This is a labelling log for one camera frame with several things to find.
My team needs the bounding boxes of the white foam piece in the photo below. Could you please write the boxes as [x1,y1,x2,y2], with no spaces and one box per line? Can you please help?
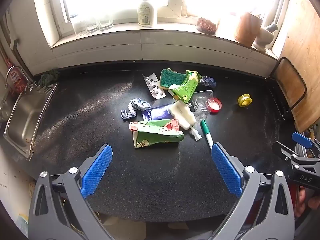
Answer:
[168,101,195,130]

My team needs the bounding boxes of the red round lid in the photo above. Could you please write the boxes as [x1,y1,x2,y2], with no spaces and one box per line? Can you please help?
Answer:
[209,97,222,114]

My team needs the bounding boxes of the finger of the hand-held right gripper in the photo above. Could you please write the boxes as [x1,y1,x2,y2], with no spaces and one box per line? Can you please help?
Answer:
[292,131,320,155]
[272,142,304,161]

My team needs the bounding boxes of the yellow tape spool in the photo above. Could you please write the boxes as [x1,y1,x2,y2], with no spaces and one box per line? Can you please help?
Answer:
[237,94,253,107]

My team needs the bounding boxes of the purple toothpaste tube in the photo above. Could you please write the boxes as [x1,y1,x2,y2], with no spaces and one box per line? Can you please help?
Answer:
[142,102,175,121]

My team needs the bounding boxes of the chrome faucet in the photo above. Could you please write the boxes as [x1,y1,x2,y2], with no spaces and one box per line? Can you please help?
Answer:
[5,66,37,92]

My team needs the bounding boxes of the clear drinking glass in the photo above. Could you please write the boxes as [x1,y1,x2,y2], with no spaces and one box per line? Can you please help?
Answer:
[99,15,113,31]
[72,19,87,37]
[86,17,100,34]

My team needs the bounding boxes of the white stone mortar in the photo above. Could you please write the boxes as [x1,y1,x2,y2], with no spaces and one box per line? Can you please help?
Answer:
[252,26,275,53]

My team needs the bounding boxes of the green printed snack bag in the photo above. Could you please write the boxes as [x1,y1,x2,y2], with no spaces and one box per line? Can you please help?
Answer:
[129,119,184,149]

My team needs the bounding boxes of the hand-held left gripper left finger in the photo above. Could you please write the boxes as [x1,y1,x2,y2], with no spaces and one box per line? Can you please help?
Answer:
[28,144,118,240]

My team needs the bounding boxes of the dark blue crumpled wrapper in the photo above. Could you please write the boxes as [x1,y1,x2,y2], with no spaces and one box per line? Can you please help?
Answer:
[200,76,217,88]

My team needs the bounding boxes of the glass jar with brown contents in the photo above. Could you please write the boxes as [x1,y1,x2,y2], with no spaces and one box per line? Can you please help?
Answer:
[197,12,220,35]

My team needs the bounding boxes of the person's right hand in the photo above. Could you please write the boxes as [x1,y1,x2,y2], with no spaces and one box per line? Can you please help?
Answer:
[294,188,320,218]

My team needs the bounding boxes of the wooden board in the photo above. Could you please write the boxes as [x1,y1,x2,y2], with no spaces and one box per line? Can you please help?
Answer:
[272,0,320,133]

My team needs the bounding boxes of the brown utensil holder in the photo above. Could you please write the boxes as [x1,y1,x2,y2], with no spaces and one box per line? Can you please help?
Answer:
[234,11,263,47]

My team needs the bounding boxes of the clear plastic packaging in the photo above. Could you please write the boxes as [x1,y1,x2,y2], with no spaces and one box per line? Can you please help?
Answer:
[191,90,215,120]

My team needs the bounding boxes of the black metal frame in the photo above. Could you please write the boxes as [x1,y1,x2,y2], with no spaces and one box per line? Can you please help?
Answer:
[269,57,307,120]

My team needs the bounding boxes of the green juice carton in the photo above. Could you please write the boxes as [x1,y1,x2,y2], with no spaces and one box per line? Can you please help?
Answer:
[168,70,202,103]

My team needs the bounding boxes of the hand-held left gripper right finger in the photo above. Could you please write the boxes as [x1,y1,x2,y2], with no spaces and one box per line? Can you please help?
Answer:
[210,142,295,240]

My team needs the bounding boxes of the blue and white crumpled wrapper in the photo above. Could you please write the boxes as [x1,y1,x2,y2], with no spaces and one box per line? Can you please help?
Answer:
[121,99,151,120]

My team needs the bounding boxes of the white pump nozzle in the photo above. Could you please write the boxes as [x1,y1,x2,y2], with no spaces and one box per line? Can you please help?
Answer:
[190,126,202,142]

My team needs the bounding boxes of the green marker pen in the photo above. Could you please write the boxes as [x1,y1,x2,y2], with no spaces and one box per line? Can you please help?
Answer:
[200,119,214,150]

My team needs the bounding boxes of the dark green cloth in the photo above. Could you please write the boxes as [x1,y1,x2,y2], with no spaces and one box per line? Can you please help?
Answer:
[37,69,60,87]

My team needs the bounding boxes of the green and yellow sponge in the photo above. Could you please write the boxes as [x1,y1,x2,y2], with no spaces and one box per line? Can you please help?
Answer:
[159,69,188,90]

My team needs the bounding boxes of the silver pill blister pack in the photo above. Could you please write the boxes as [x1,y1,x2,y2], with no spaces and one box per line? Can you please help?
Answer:
[142,72,167,100]

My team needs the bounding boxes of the stainless steel sink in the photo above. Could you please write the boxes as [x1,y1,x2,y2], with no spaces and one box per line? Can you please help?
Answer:
[3,82,58,160]

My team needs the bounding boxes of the white plastic bottle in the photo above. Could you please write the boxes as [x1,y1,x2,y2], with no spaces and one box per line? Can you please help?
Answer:
[137,0,157,27]

